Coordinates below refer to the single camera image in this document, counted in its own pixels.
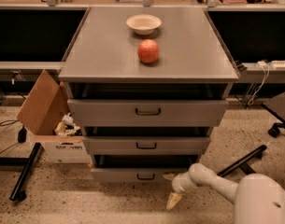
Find black left table leg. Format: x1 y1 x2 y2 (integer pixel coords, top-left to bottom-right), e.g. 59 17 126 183
0 143 41 202

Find grey bottom drawer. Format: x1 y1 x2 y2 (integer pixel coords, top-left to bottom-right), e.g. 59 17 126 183
91 155 198 183

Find white ceramic bowl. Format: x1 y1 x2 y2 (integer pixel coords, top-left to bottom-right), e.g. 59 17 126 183
126 14 162 35

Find black right table leg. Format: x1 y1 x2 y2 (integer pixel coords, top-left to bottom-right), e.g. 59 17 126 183
218 145 267 177

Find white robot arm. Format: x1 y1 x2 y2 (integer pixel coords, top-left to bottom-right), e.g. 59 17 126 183
165 163 285 224

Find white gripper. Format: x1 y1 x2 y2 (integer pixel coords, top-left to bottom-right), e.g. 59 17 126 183
163 172 195 210

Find black table leg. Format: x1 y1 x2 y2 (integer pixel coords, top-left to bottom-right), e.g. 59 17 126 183
218 145 267 177
0 143 41 202

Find open cardboard box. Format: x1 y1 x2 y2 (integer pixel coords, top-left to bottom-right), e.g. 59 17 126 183
17 70 92 164

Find black power adapter with cable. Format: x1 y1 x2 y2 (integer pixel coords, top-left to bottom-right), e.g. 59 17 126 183
0 120 27 155

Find black caster wheel base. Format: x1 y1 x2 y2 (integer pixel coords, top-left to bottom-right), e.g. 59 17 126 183
262 92 285 137

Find grey top drawer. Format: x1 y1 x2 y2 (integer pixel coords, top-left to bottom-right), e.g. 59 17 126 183
67 83 229 128

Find grey drawer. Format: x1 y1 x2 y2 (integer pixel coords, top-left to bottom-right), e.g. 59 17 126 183
91 155 198 183
67 83 229 128
83 127 210 155

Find grey middle drawer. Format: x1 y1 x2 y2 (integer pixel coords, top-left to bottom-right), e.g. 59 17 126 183
83 127 210 155

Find white cables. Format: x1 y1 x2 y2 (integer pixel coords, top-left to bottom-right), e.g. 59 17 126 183
246 59 271 106

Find grey metal drawer cabinet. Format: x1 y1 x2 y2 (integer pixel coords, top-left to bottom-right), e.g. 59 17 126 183
58 6 239 170

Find red apple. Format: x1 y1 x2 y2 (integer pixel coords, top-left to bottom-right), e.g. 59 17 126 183
137 39 159 63

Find white power strip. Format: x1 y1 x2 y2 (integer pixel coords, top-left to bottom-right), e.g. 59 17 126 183
271 61 285 69

